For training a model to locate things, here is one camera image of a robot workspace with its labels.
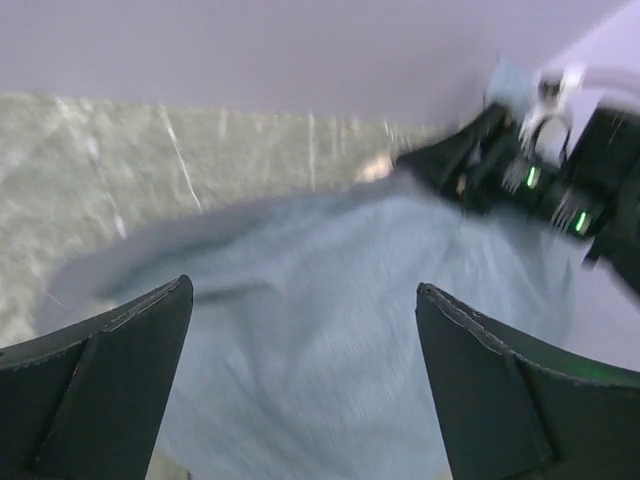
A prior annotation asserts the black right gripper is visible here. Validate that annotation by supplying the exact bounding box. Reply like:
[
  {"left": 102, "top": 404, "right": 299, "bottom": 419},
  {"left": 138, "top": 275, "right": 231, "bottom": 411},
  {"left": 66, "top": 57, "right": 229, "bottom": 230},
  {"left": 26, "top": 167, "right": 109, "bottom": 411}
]
[{"left": 394, "top": 103, "right": 639, "bottom": 265}]

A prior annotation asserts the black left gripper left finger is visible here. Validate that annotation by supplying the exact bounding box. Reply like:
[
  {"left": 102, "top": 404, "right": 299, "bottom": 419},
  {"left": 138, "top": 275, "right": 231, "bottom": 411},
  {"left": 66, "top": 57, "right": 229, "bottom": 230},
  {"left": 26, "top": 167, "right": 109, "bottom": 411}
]
[{"left": 1, "top": 275, "right": 193, "bottom": 480}]

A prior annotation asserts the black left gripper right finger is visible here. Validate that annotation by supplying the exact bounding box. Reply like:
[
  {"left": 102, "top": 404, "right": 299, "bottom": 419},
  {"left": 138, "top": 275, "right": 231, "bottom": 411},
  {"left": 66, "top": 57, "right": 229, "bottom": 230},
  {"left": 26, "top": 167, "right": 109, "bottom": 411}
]
[{"left": 416, "top": 283, "right": 639, "bottom": 479}]

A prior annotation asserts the blue-grey pillowcase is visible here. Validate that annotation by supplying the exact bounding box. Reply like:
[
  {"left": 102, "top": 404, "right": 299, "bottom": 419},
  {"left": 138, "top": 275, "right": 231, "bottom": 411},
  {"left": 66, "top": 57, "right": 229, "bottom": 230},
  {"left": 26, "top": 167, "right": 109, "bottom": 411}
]
[{"left": 36, "top": 174, "right": 573, "bottom": 479}]

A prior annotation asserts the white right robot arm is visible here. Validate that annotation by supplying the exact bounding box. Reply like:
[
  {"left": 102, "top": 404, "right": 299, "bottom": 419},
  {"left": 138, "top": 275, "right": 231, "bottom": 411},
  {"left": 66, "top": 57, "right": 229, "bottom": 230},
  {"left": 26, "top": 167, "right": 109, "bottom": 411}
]
[{"left": 396, "top": 2, "right": 639, "bottom": 283}]

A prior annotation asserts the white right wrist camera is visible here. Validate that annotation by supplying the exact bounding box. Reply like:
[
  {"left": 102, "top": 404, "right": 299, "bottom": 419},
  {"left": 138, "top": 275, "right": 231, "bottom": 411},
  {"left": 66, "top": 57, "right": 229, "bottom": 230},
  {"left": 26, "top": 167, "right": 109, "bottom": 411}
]
[{"left": 518, "top": 64, "right": 586, "bottom": 162}]

